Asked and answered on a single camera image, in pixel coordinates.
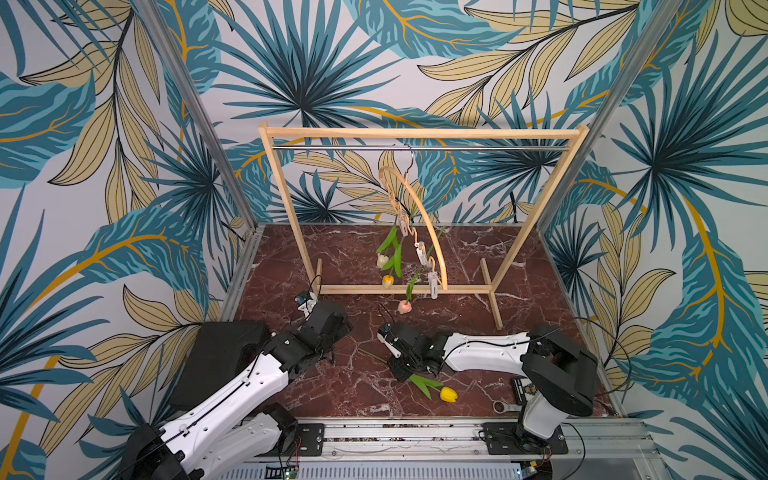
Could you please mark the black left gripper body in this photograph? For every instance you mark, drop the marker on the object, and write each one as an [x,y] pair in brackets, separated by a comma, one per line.
[344,328]

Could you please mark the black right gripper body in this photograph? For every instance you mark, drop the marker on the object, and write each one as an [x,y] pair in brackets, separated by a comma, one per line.
[405,355]

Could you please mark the pink tulip flower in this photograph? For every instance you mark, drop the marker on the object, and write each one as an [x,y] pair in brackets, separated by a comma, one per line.
[405,306]

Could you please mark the white tulip flower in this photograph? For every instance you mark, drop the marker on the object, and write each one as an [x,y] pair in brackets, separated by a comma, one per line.
[387,243]

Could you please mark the tan wavy clothes hanger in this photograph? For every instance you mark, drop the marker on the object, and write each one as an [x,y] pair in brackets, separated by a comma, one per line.
[405,199]

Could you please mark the yellow orange tulip flower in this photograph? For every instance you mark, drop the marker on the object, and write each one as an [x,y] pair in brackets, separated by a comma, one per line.
[391,275]

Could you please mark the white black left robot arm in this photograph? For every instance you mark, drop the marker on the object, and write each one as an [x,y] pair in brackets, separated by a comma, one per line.
[237,421]

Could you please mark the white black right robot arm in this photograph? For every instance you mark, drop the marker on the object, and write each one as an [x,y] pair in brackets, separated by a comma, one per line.
[581,368]

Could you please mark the silver wrench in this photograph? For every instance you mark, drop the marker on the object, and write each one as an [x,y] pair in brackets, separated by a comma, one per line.
[501,407]

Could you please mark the black electronics board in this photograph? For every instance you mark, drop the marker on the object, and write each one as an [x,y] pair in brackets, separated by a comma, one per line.
[523,390]

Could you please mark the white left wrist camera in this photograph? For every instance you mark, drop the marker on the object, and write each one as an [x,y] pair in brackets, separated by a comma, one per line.
[306,301]

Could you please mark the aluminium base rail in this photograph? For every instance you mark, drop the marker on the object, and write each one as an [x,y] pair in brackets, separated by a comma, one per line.
[460,448]

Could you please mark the wooden clothes rack frame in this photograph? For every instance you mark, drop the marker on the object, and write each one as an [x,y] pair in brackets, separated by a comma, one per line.
[574,139]

